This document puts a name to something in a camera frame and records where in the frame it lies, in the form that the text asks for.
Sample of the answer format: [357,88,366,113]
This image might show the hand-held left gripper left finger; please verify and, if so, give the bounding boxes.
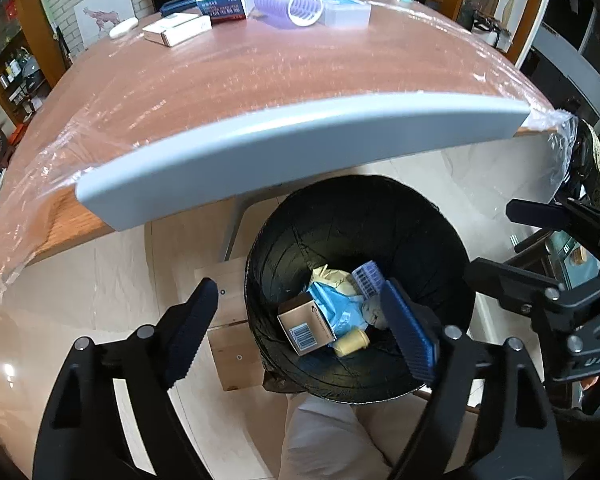
[32,277,219,480]

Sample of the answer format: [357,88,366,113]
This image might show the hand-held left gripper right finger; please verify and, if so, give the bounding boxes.
[380,279,565,480]

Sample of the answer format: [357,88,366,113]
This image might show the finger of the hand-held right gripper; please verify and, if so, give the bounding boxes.
[464,258,565,319]
[506,199,600,261]

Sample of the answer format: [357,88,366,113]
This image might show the grey wad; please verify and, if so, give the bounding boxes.
[362,296,392,331]

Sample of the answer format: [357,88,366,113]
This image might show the yellow small cup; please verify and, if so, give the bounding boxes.
[334,326,371,358]

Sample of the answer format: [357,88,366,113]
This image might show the blue barcoded packet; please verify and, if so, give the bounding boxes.
[351,260,387,297]

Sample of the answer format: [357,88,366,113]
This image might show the blue plastic bag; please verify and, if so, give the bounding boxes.
[306,280,366,343]

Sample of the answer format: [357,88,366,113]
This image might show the cream glove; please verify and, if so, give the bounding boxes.
[311,265,361,297]

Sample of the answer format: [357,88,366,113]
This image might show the tan cardboard box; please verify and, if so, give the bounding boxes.
[277,294,337,357]

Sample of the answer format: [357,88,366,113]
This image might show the black trash bin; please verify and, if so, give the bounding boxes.
[245,176,477,405]

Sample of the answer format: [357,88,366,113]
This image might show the dark patterned chair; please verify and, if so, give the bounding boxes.
[565,110,600,201]

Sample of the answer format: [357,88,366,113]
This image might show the person's light trouser leg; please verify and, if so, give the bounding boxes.
[280,395,396,480]

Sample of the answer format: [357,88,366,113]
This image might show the white small appliance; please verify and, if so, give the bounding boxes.
[472,12,511,51]

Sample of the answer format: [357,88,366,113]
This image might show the blue white flat pack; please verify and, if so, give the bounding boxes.
[320,0,373,29]

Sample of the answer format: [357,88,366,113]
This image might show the white small box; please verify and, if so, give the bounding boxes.
[144,12,213,48]

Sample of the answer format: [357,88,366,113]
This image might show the white oval case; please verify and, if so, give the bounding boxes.
[109,17,139,39]

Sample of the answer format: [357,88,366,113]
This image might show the wooden display cabinet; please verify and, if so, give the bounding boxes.
[0,0,73,126]

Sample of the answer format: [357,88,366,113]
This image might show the blue electronic device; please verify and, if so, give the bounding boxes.
[160,0,201,16]

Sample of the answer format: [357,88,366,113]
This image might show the giraffe drawing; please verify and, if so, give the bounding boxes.
[74,0,133,51]

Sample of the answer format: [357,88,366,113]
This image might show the white blue medicine box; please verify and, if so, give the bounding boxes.
[196,0,257,24]

